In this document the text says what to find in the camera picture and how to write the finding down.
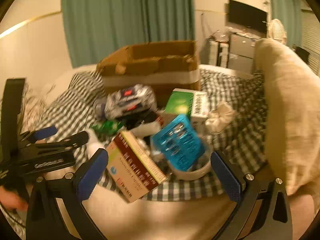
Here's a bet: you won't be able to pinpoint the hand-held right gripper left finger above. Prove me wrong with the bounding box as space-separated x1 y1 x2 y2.
26 148 109 240

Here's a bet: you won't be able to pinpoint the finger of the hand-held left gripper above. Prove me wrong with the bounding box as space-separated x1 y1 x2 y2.
21 126 58 144
35 131 90 153

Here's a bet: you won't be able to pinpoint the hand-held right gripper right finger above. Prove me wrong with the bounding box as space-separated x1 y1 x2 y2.
210 151 293 240

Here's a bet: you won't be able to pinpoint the brown and white carton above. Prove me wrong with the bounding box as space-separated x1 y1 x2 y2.
106 130 167 203

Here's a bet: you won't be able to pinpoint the blue foil packet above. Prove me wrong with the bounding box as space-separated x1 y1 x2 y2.
152 114 203 172

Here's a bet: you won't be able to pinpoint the black pouch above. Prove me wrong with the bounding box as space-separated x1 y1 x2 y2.
124 111 161 131

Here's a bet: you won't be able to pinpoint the brown cardboard box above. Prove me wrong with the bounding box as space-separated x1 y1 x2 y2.
96 40 202 105

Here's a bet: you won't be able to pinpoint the person's left hand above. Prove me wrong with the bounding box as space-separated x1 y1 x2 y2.
0 186 29 212

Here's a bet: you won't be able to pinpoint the white speckled cloth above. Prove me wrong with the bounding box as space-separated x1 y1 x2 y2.
21 84 56 132

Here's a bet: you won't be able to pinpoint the white bowl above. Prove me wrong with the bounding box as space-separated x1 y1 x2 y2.
152 140 213 181

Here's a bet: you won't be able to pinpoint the green packet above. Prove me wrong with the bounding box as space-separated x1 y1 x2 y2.
91 119 126 135

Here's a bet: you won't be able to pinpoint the crumpled white tissue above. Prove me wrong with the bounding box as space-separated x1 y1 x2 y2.
204 102 237 133

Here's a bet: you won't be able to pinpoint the beige pillow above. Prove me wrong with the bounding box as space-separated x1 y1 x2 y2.
254 38 320 196

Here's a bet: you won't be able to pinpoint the green and white carton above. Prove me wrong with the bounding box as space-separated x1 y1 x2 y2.
164 88 210 133

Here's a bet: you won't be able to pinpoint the white suitcase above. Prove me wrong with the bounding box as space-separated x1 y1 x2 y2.
208 40 230 68

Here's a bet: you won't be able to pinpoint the grey mini fridge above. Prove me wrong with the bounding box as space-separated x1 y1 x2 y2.
228 33 257 72

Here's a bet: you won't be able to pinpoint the wide green curtain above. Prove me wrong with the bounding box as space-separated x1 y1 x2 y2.
61 0 196 68

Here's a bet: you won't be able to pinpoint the round white vanity mirror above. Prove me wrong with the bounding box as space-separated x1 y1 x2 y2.
268 19 287 43

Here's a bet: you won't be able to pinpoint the window blinds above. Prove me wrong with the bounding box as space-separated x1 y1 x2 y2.
301 9 320 73

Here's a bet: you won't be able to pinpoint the black television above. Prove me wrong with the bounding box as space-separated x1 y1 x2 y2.
227 0 268 34

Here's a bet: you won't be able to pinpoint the narrow green curtain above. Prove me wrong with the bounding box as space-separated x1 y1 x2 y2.
267 0 303 48

